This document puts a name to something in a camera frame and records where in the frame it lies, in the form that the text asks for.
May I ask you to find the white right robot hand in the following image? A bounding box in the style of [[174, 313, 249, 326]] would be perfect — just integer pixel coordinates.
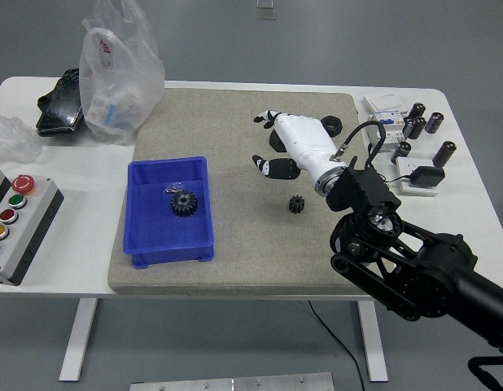
[[251, 108, 345, 185]]

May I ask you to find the large black gear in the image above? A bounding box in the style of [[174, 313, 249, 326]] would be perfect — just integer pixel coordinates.
[[169, 191, 199, 219]]

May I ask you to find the small black hex nut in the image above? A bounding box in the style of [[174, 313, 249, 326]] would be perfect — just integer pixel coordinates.
[[320, 115, 343, 138]]

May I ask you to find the large black hex nut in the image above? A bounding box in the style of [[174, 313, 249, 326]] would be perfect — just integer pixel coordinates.
[[269, 130, 288, 153]]

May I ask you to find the white cardboard box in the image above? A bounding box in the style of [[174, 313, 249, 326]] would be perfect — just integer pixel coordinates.
[[362, 93, 408, 117]]

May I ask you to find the blue plastic box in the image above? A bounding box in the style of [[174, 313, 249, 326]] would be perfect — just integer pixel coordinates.
[[120, 156, 216, 269]]

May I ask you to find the grey push-button control box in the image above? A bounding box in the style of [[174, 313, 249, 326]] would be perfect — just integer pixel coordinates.
[[0, 165, 66, 287]]

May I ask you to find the white circuit breaker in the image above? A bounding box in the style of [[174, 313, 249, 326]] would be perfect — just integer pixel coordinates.
[[365, 112, 411, 154]]

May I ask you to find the white power socket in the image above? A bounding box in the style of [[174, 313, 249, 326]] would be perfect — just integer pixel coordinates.
[[395, 156, 440, 197]]

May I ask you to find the grey-brown mat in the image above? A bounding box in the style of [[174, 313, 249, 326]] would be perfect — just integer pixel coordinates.
[[107, 88, 389, 297]]

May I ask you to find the black power adapter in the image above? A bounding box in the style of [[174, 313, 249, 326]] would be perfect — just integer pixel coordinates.
[[409, 165, 446, 189]]

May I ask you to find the white plastic bag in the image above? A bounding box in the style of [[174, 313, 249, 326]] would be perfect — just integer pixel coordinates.
[[78, 0, 166, 147]]

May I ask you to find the white table leg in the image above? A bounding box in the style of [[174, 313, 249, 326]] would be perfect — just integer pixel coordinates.
[[59, 298, 98, 383], [356, 300, 389, 383]]

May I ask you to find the black pouch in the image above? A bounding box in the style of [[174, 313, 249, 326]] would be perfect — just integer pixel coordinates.
[[35, 68, 85, 138]]

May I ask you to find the silver metal plate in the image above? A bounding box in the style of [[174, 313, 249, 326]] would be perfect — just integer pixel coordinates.
[[129, 371, 335, 391]]

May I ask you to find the clear crumpled plastic wrap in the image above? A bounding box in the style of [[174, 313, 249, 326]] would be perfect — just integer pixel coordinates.
[[0, 115, 44, 165]]

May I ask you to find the black adapter cord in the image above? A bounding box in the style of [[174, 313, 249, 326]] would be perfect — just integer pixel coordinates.
[[375, 169, 413, 185]]

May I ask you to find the black floor cable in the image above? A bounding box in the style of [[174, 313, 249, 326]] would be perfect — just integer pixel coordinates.
[[308, 300, 365, 391]]

